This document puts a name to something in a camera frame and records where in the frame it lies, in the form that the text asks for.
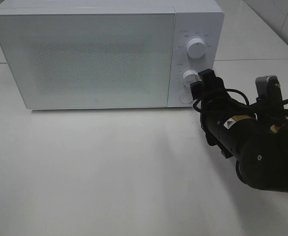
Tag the round white door button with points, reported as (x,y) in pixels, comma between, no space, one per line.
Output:
(186,98)

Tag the upper white power knob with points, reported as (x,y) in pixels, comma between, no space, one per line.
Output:
(196,47)

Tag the white microwave oven body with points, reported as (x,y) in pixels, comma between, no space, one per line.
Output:
(192,18)

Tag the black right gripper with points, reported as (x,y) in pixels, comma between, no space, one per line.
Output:
(216,100)

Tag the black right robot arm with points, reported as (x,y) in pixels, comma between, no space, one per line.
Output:
(256,135)

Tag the lower white timer knob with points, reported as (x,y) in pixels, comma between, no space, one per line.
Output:
(189,77)

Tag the white microwave door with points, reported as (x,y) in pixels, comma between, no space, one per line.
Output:
(89,61)

